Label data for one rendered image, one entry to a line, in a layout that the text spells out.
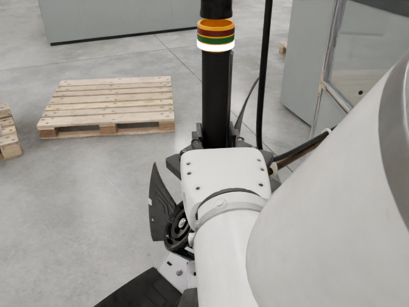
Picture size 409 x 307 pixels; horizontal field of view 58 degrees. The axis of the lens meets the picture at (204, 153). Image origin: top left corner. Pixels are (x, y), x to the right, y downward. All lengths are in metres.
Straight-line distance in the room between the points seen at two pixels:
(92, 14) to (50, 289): 4.46
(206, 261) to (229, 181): 0.11
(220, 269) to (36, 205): 2.58
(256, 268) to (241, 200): 0.19
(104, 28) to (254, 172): 5.74
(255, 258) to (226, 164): 0.26
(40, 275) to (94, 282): 0.32
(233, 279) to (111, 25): 5.87
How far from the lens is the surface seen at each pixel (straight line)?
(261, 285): 0.16
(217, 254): 0.31
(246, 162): 0.42
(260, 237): 0.16
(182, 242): 0.69
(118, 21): 6.09
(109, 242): 2.42
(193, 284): 0.69
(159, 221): 1.02
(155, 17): 6.21
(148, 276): 0.82
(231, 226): 0.32
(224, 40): 0.43
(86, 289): 2.24
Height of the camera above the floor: 1.74
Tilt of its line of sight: 34 degrees down
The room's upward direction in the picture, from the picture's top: straight up
